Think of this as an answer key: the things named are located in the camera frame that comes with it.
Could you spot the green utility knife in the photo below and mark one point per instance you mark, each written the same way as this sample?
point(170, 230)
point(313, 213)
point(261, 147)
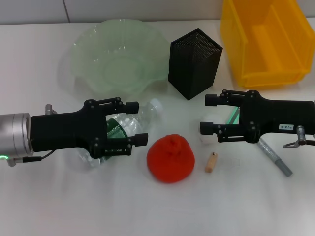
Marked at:
point(231, 118)

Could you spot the yellow plastic storage bin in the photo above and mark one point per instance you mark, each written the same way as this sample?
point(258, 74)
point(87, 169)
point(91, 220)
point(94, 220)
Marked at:
point(265, 49)

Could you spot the white paper ball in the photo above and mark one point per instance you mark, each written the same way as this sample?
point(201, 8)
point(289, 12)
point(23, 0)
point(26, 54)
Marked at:
point(214, 117)

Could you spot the grey marker pen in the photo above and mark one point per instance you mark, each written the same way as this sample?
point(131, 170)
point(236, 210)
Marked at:
point(280, 163)

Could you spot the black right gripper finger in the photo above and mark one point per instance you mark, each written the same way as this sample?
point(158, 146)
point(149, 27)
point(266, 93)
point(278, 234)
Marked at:
point(208, 127)
point(211, 100)

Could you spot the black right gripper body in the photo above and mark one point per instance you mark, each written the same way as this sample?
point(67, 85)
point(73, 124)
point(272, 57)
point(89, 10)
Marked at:
point(275, 115)

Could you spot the black mesh pen holder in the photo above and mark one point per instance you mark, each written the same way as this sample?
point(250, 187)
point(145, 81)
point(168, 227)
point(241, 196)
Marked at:
point(194, 66)

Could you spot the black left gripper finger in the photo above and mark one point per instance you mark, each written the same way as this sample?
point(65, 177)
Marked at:
point(141, 138)
point(133, 107)

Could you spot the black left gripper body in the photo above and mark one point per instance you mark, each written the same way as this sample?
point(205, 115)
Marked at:
point(61, 130)

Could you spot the clear green-label water bottle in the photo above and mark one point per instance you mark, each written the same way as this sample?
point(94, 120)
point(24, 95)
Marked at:
point(147, 110)

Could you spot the small wooden usb stick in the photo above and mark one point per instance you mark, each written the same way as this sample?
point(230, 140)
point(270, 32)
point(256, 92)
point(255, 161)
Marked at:
point(211, 163)

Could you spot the green glass fruit plate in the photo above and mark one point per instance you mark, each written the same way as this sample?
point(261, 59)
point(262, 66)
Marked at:
point(118, 61)

